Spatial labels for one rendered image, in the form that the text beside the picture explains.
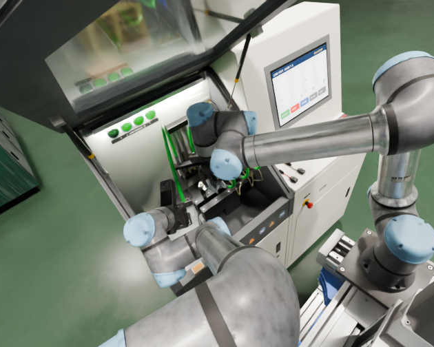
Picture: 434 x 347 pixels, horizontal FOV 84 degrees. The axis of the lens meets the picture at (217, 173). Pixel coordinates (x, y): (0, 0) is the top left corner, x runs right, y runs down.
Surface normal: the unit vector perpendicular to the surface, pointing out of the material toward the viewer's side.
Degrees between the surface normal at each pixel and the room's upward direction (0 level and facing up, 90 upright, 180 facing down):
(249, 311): 17
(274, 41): 76
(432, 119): 50
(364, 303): 0
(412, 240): 8
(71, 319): 0
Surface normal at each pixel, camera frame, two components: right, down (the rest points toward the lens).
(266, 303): 0.37, -0.71
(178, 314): -0.35, -0.88
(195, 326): -0.22, -0.76
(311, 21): 0.55, 0.32
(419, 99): -0.44, -0.51
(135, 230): -0.25, 0.03
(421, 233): -0.18, -0.59
